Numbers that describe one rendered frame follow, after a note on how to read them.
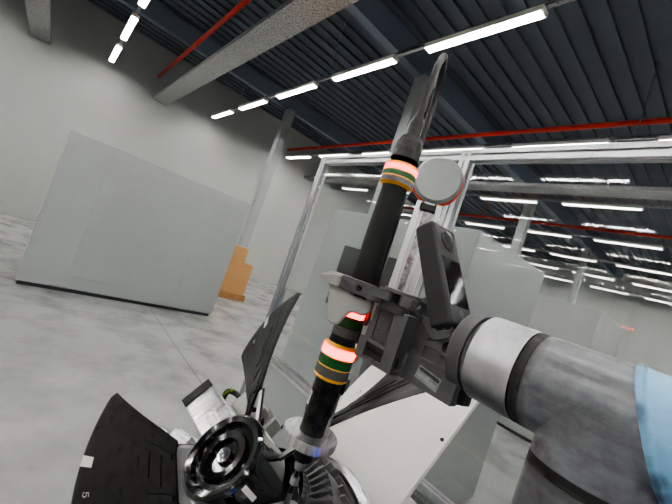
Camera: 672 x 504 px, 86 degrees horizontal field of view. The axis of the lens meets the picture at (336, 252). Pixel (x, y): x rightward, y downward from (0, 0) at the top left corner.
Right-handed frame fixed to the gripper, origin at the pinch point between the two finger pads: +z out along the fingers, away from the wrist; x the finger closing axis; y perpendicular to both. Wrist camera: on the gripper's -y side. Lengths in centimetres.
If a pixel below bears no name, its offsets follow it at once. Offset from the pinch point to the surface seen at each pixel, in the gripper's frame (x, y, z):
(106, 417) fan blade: -13, 39, 36
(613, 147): 70, -53, -3
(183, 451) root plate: -5.6, 34.2, 16.7
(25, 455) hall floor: -1, 151, 195
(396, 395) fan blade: 8.8, 12.5, -6.9
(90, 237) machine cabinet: 29, 73, 543
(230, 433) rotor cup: -3.9, 26.4, 8.4
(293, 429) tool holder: -2.6, 19.4, -2.5
